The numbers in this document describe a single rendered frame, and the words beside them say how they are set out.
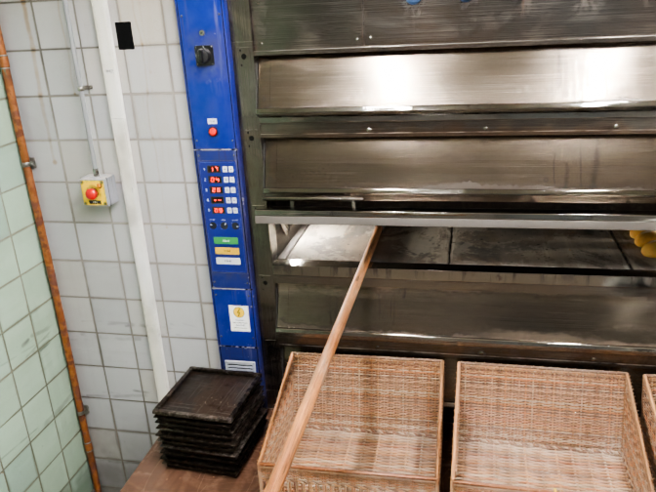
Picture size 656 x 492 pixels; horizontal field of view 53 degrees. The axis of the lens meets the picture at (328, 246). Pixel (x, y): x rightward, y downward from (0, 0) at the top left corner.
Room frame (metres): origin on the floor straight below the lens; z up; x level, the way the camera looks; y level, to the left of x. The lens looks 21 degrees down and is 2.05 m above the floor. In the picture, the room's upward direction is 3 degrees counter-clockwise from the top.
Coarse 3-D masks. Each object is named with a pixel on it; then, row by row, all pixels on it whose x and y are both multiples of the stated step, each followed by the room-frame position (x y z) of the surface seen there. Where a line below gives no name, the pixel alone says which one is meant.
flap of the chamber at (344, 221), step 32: (288, 224) 1.98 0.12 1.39; (320, 224) 1.95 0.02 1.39; (352, 224) 1.93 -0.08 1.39; (384, 224) 1.90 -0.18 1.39; (416, 224) 1.88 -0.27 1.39; (448, 224) 1.86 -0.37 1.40; (480, 224) 1.84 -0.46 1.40; (512, 224) 1.82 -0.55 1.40; (544, 224) 1.80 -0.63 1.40; (576, 224) 1.78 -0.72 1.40; (608, 224) 1.76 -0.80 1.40; (640, 224) 1.74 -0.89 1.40
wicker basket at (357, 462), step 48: (288, 384) 2.00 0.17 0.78; (336, 384) 2.04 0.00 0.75; (384, 384) 2.00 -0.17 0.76; (432, 384) 1.97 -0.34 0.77; (288, 432) 1.97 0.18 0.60; (384, 432) 1.95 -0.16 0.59; (432, 432) 1.92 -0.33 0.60; (288, 480) 1.63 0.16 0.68; (336, 480) 1.72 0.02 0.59; (384, 480) 1.57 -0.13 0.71; (432, 480) 1.53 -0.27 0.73
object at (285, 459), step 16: (368, 256) 2.11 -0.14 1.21; (352, 288) 1.85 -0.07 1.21; (352, 304) 1.76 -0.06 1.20; (336, 320) 1.65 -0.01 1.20; (336, 336) 1.55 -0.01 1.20; (320, 368) 1.39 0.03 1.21; (320, 384) 1.34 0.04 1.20; (304, 400) 1.26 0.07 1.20; (304, 416) 1.21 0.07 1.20; (288, 448) 1.10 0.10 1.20; (288, 464) 1.06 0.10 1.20; (272, 480) 1.01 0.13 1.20
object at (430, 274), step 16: (288, 272) 2.13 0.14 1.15; (304, 272) 2.12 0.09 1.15; (320, 272) 2.11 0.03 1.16; (336, 272) 2.09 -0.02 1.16; (352, 272) 2.08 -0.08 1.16; (368, 272) 2.07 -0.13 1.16; (384, 272) 2.06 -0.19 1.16; (400, 272) 2.04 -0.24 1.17; (416, 272) 2.03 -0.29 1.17; (432, 272) 2.02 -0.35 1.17; (448, 272) 2.01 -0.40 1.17; (464, 272) 2.00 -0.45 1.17; (480, 272) 1.98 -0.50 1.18; (496, 272) 1.97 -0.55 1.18; (512, 272) 1.96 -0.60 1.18; (528, 272) 1.95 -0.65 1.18; (544, 272) 1.94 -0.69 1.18; (560, 272) 1.94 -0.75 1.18; (576, 272) 1.93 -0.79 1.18; (592, 272) 1.92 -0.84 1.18; (608, 272) 1.92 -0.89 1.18; (624, 272) 1.91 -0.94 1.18; (640, 272) 1.90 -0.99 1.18
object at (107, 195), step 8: (88, 176) 2.25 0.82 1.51; (104, 176) 2.24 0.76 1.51; (112, 176) 2.25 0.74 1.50; (80, 184) 2.22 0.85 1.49; (88, 184) 2.21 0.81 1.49; (96, 184) 2.21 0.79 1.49; (104, 184) 2.20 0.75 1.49; (112, 184) 2.24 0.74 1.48; (104, 192) 2.20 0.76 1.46; (112, 192) 2.24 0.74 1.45; (88, 200) 2.22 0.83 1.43; (96, 200) 2.21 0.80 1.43; (104, 200) 2.20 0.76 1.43; (112, 200) 2.23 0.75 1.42
